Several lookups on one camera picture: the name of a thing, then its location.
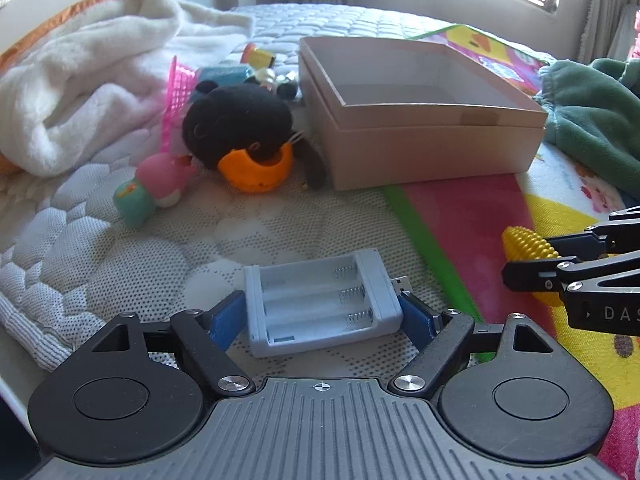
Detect quilted white mattress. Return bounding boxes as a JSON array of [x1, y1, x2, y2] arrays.
[[0, 4, 551, 376]]

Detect green fleece cloth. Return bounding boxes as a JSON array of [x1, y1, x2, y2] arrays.
[[532, 57, 640, 196]]

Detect pink cardboard box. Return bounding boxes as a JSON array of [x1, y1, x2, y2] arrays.
[[298, 36, 549, 191]]

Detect orange plastic toy cup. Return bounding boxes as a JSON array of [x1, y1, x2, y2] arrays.
[[218, 142, 294, 193]]

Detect white curtain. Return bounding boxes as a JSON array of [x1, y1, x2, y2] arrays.
[[575, 0, 640, 66]]

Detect white battery holder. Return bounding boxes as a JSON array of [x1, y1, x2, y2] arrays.
[[243, 249, 414, 358]]

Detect yellow corn toy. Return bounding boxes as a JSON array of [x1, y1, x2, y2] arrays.
[[502, 226, 559, 307]]

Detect white fleece blanket orange edge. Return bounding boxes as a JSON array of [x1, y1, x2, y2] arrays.
[[0, 0, 256, 176]]

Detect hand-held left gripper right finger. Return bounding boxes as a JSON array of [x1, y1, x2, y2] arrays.
[[391, 293, 552, 397]]

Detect pink and teal toy figure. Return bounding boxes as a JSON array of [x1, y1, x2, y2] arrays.
[[112, 152, 198, 228]]

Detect black and white beads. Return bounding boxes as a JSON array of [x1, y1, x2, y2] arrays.
[[245, 67, 300, 101]]

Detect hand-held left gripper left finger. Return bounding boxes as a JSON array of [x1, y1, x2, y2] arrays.
[[92, 291, 257, 397]]

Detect small yellow toy block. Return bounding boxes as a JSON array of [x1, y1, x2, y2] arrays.
[[241, 45, 278, 68]]

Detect colourful cartoon play mat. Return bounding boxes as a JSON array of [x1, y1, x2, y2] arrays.
[[382, 24, 640, 480]]

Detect blue packet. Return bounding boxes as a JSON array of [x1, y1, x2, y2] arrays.
[[196, 64, 251, 85]]

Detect pink plastic scoop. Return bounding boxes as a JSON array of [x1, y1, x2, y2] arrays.
[[161, 55, 198, 153]]

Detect black plush toy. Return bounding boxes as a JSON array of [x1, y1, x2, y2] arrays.
[[181, 82, 328, 188]]

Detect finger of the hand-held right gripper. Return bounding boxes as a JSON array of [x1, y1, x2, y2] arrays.
[[502, 251, 640, 295], [544, 207, 640, 262]]

